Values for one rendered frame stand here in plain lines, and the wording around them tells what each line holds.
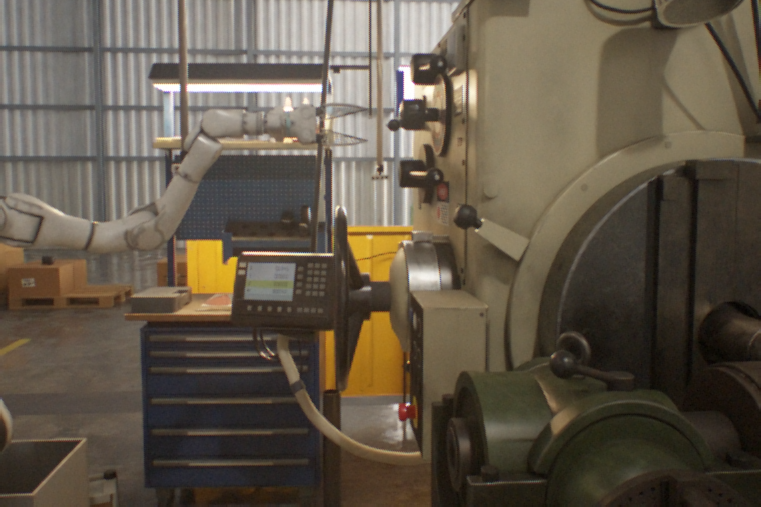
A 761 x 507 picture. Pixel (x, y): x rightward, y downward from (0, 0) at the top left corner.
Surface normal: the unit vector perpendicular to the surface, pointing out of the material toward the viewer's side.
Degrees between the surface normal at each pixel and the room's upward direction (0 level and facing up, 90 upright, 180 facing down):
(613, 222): 90
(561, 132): 90
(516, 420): 47
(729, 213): 90
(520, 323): 90
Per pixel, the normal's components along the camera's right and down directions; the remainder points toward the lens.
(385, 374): 0.09, 0.07
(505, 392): 0.04, -0.88
